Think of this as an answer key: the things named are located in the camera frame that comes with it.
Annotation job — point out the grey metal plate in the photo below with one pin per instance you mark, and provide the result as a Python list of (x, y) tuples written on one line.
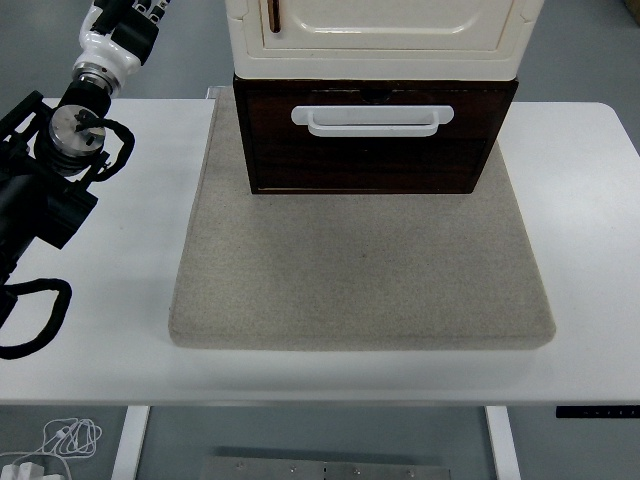
[(325, 470)]

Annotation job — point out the black table control panel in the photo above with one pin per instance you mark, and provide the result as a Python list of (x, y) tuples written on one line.
[(595, 412)]

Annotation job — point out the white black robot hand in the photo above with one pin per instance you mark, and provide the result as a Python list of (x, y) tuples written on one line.
[(107, 47)]

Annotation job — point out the grey felt mat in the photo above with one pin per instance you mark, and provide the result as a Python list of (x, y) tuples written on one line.
[(360, 270)]

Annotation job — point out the dark wooden drawer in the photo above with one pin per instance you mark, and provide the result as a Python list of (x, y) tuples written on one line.
[(370, 160)]

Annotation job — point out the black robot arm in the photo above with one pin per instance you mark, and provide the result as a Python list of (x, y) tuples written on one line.
[(30, 200)]

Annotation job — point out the white charger plug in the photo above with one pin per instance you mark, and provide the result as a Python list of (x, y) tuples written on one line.
[(25, 471)]

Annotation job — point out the cream plastic cabinet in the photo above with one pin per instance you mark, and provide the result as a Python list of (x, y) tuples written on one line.
[(380, 55)]

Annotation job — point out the dark wooden drawer housing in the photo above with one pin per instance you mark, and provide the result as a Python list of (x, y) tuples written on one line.
[(239, 97)]

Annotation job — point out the white table leg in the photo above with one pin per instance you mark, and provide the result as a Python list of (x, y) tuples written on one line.
[(131, 440), (502, 440)]

